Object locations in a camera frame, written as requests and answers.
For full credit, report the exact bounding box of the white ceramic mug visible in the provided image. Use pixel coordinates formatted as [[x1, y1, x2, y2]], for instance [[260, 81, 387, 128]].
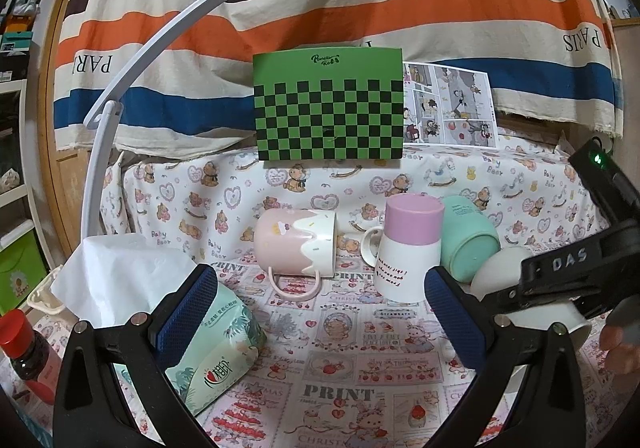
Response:
[[468, 244, 594, 354]]

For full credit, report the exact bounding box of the person's right hand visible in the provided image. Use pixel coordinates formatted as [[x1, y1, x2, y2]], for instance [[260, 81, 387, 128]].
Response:
[[600, 297, 639, 376]]

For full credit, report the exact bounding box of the mint green mug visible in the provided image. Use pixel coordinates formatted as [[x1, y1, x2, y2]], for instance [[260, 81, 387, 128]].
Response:
[[440, 196, 500, 283]]

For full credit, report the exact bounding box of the red capped sauce bottle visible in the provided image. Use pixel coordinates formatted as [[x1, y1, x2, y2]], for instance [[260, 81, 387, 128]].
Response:
[[0, 309, 62, 406]]

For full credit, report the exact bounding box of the purple and white mug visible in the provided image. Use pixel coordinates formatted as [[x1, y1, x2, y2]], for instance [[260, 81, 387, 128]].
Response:
[[360, 194, 445, 303]]

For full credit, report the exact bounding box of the cream plastic basket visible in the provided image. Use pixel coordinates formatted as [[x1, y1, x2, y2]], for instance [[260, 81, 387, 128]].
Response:
[[26, 265, 66, 316]]

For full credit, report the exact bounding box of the white tissue sheet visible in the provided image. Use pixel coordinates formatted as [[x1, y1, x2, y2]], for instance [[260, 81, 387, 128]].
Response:
[[51, 234, 196, 329]]

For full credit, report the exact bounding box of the green tissue pack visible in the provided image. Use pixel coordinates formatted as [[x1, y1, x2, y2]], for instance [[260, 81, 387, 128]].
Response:
[[165, 285, 266, 416]]

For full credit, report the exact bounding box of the green storage box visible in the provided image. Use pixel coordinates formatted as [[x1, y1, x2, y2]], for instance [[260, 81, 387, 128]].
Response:
[[0, 231, 47, 314]]

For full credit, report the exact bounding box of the comic strip card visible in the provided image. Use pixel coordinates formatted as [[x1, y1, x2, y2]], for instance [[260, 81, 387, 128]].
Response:
[[404, 62, 498, 148]]

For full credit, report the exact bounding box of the pink and white drip mug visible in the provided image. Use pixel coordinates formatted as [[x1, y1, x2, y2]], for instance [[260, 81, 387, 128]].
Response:
[[254, 209, 337, 303]]

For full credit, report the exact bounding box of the baby bear printed cloth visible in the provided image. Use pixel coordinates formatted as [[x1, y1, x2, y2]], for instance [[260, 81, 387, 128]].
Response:
[[100, 137, 606, 271]]

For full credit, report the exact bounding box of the green checkered box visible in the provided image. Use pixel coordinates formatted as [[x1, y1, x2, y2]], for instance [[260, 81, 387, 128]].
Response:
[[253, 46, 404, 161]]

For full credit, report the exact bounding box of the striped hanging cloth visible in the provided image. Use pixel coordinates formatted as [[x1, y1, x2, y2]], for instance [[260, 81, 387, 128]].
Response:
[[52, 0, 624, 158]]

